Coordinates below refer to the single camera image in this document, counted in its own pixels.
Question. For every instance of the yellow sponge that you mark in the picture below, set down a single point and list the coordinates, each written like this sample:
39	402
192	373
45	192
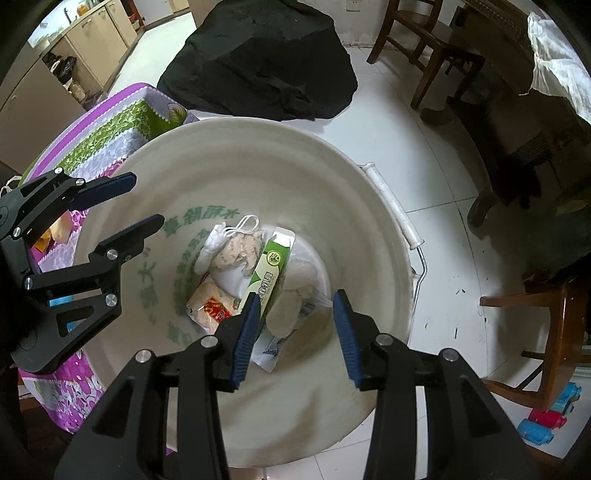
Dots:
59	228

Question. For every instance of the gold box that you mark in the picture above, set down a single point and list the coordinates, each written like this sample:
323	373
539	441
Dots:
41	243

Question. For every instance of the clear bag of white wads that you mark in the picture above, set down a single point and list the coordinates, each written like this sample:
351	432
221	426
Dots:
293	295

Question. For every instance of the white wrapper red label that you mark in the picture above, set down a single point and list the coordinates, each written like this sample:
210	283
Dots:
210	307

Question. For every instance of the brown wooden chair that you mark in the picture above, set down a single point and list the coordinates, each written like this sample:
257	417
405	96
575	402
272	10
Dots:
563	332

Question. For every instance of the blue toy car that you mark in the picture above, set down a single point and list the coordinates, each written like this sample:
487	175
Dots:
535	432

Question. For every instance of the teal toy car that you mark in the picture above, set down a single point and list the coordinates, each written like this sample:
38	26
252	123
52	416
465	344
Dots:
565	399

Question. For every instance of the white crumpled cloth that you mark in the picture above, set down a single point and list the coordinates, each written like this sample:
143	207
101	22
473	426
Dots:
558	64

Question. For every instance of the black cloth bundle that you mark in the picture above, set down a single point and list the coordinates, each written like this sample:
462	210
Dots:
258	60

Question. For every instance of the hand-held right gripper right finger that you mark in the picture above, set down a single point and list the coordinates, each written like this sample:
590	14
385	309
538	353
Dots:
345	337

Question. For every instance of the black plastic bag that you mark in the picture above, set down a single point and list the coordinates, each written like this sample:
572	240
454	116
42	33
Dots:
62	67

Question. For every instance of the white blue printed wrapper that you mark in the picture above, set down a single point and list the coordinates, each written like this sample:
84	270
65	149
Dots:
270	353

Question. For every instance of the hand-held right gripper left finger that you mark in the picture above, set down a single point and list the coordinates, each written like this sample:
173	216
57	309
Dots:
244	341

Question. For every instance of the red toy car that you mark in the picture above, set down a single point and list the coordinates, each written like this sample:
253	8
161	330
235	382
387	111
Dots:
547	417

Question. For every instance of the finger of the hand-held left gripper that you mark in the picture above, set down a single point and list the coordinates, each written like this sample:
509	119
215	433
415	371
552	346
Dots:
134	233
108	187

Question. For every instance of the clear bag brown contents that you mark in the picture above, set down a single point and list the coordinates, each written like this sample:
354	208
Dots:
238	251

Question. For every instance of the white plastic bucket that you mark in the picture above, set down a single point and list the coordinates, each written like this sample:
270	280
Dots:
323	184

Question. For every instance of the green white carton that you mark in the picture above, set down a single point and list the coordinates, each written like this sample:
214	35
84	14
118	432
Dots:
272	267

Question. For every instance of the beige kitchen base cabinets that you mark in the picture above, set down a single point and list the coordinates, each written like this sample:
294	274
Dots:
41	78

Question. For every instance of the dark wooden table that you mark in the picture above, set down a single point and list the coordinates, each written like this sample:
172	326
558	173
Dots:
498	60

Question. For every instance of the dark wooden chair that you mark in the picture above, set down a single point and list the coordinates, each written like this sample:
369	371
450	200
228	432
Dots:
429	41

